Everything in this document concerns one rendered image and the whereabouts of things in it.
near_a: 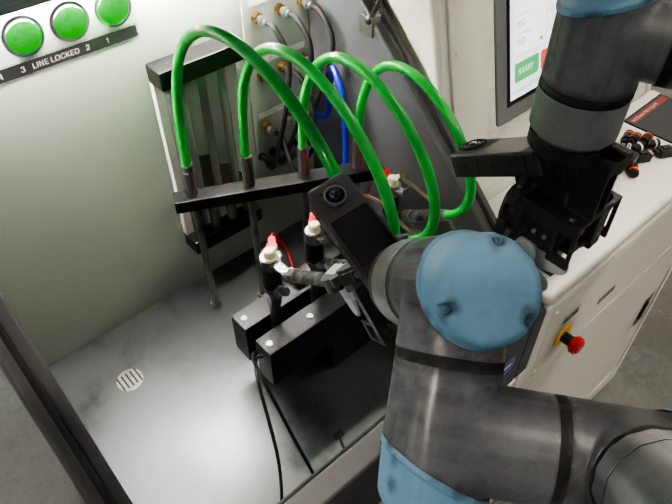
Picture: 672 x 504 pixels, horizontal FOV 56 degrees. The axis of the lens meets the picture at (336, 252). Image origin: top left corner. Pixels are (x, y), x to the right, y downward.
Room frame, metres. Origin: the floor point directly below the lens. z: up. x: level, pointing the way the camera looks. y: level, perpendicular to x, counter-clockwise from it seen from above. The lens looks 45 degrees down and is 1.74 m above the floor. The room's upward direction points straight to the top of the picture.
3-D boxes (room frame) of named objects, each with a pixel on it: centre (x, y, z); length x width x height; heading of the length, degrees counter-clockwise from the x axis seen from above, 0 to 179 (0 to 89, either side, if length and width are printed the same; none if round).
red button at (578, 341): (0.71, -0.43, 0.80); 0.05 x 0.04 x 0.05; 132
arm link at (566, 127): (0.47, -0.21, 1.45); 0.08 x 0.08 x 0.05
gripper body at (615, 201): (0.46, -0.21, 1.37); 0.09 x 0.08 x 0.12; 42
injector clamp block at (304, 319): (0.70, 0.00, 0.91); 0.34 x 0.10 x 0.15; 132
